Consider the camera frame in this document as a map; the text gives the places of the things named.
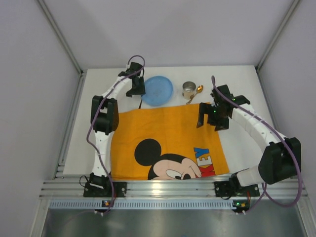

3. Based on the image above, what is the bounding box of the orange Mickey Mouse cloth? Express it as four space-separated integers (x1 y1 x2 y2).
111 104 229 180

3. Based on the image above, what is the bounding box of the copper spoon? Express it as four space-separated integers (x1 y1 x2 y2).
186 85 204 104

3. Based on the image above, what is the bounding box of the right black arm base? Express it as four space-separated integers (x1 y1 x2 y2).
214 173 260 199

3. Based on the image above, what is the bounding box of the aluminium mounting rail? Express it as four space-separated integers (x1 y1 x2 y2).
39 160 309 198

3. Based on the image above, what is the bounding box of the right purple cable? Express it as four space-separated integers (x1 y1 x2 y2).
211 75 304 215

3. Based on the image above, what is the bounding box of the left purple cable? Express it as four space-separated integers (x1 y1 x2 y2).
86 55 146 213

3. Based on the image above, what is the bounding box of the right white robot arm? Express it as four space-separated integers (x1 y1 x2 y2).
197 84 301 187

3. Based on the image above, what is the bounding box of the perforated cable duct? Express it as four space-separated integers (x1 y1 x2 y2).
49 199 249 210

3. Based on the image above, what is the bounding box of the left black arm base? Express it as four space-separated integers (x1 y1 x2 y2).
79 173 127 198

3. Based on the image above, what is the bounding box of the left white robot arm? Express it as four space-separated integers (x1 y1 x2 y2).
86 62 146 178

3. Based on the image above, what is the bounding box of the blue plastic plate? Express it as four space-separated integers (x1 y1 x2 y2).
142 76 173 107

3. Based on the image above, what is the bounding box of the small metal cup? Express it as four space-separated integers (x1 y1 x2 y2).
182 81 196 100

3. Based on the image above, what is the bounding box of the purple cable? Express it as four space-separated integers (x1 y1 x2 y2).
86 55 146 213
211 75 304 215

